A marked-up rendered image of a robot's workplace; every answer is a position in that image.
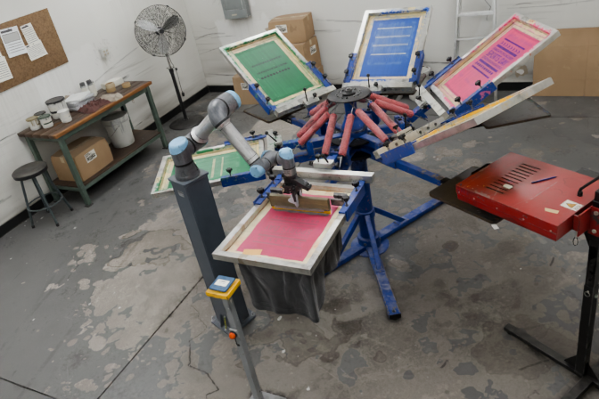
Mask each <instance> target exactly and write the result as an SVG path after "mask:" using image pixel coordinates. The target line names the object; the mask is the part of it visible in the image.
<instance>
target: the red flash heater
mask: <svg viewBox="0 0 599 399"><path fill-rule="evenodd" d="M554 176H557V177H555V178H552V179H548V180H544V181H541V182H537V183H531V182H535V181H538V180H542V179H546V178H549V177H554ZM593 179H594V178H593V177H590V176H587V175H582V174H579V173H576V172H573V171H570V170H568V169H564V168H561V167H557V166H554V165H550V164H547V163H545V162H542V161H539V160H536V159H531V158H528V157H525V156H522V155H520V154H516V153H513V152H509V153H507V154H506V155H504V156H503V157H502V158H500V159H498V160H496V161H494V162H493V163H491V164H489V165H488V166H486V167H484V168H482V169H481V170H480V171H478V172H476V173H475V174H473V175H471V176H469V177H467V178H466V179H464V180H462V182H460V183H458V184H456V185H455V192H456V193H457V198H458V199H459V200H461V201H464V202H466V203H468V204H471V205H473V206H475V207H477V208H480V209H482V210H485V211H487V212H489V213H491V214H493V215H495V216H499V217H501V218H503V219H505V220H507V221H510V222H512V223H514V224H517V225H519V226H521V227H524V228H526V229H528V230H531V231H533V232H536V233H538V234H540V235H542V236H545V237H547V238H548V239H551V240H554V241H558V240H559V239H560V238H561V237H562V236H564V235H565V234H566V233H567V232H569V231H570V230H574V231H577V232H578V237H579V236H580V235H581V234H582V233H584V232H585V231H587V230H588V229H589V223H590V215H591V206H593V200H595V191H596V190H598V189H599V180H597V181H595V182H594V183H592V184H590V185H588V186H587V187H586V188H585V189H583V190H582V191H583V196H582V197H579V196H577V194H578V189H579V188H580V187H582V186H583V185H585V184H586V183H588V182H590V181H591V180H593ZM505 184H509V185H511V186H512V188H511V189H506V188H505V187H503V185H505Z"/></svg>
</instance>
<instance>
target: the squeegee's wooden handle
mask: <svg viewBox="0 0 599 399"><path fill-rule="evenodd" d="M290 197H291V195H287V194H276V193H270V194H269V199H270V204H271V206H272V207H274V206H275V205H277V206H286V207H296V206H295V204H293V203H290V202H289V201H288V199H289V198H290ZM298 201H299V206H298V208H315V209H324V211H330V210H331V203H330V199H329V198H321V197H309V196H299V195H298Z"/></svg>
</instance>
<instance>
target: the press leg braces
mask: <svg viewBox="0 0 599 399"><path fill-rule="evenodd" d="M374 210H375V213H378V214H380V215H383V216H386V217H388V218H391V219H393V220H396V221H394V222H393V223H395V224H398V225H401V224H402V223H404V222H405V221H407V220H409V219H408V218H406V217H404V216H397V215H394V214H392V213H390V212H388V211H385V210H383V209H380V208H377V207H374ZM359 221H360V215H358V214H355V216H354V218H353V220H352V221H351V223H350V225H349V228H348V229H347V231H346V232H345V234H344V236H343V238H342V240H341V241H342V250H341V254H342V252H343V250H344V249H345V248H346V246H347V244H348V242H349V239H350V238H351V236H352V234H353V232H354V231H355V229H356V228H357V225H358V223H359ZM365 223H366V227H367V231H368V234H369V238H370V242H371V246H372V250H373V258H374V262H375V263H373V268H374V270H375V272H376V273H380V272H385V270H384V267H383V264H382V262H381V260H380V256H379V251H378V248H377V244H376V239H375V236H374V232H373V226H372V222H371V218H370V215H368V216H365ZM341 260H343V258H341V256H340V260H339V262H340V261H341ZM339 262H338V263H339Z"/></svg>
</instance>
